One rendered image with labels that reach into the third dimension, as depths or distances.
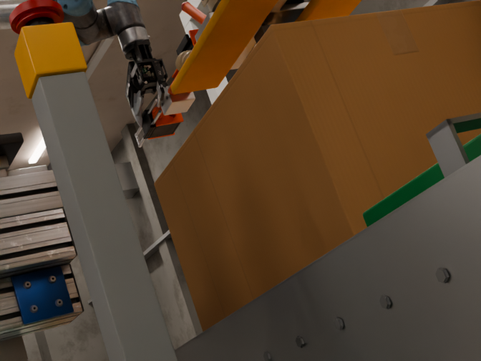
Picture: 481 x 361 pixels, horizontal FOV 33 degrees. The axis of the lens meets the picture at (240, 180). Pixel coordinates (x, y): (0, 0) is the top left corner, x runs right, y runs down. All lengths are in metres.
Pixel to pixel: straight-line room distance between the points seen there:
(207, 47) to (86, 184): 0.53
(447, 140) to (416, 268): 0.11
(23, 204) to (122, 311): 0.54
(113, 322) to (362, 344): 0.28
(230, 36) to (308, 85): 0.34
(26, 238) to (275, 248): 0.44
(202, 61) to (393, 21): 0.39
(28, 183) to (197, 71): 0.37
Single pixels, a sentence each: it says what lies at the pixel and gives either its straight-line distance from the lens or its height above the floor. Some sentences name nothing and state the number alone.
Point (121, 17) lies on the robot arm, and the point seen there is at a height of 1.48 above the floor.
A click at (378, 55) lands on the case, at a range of 1.19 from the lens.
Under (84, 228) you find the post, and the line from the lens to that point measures 0.95.
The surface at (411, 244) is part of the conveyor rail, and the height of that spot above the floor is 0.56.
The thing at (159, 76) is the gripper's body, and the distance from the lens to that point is 2.02.
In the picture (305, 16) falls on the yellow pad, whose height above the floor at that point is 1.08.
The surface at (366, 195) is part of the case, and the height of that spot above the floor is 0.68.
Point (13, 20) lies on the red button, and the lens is 1.08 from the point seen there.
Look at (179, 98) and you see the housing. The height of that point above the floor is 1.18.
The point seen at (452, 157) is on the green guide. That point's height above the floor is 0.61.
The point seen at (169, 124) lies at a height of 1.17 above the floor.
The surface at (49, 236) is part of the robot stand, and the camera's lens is 1.42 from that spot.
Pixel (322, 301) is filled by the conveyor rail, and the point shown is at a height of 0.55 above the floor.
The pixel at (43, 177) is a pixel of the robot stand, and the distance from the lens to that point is 1.46.
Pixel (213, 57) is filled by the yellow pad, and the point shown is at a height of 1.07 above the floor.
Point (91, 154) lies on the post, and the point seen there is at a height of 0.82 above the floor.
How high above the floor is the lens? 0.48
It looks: 15 degrees up
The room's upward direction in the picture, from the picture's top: 20 degrees counter-clockwise
